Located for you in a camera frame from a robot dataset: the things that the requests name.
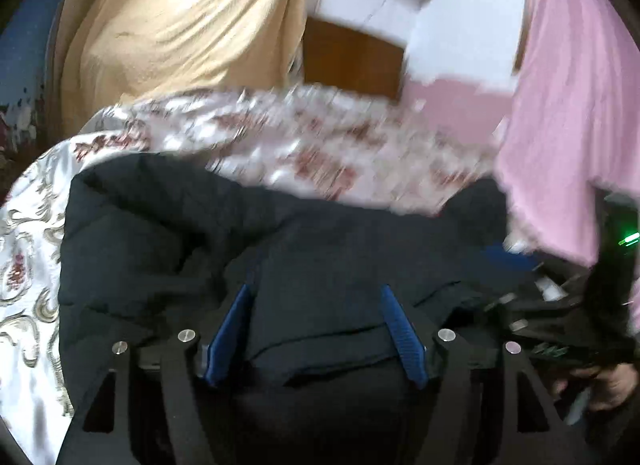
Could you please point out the black jacket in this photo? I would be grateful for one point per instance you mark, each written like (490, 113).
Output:
(325, 270)

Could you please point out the wooden headboard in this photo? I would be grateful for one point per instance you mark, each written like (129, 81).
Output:
(350, 60)

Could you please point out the person's right hand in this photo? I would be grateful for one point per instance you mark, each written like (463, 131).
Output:
(612, 385)

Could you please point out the beige hanging cloth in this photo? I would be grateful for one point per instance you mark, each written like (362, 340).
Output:
(190, 20)

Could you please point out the blue fabric wardrobe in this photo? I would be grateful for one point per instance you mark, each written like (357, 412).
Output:
(25, 70)

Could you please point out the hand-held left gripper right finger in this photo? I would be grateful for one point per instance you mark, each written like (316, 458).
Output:
(405, 340)

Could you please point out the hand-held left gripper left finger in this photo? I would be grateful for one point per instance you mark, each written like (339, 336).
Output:
(232, 330)

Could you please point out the pink curtain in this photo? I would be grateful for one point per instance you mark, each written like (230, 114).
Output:
(565, 95)

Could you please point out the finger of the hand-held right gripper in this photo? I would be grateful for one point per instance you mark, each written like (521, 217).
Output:
(505, 255)
(525, 312)

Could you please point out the floral satin bedspread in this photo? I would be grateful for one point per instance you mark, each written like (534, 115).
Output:
(300, 145)

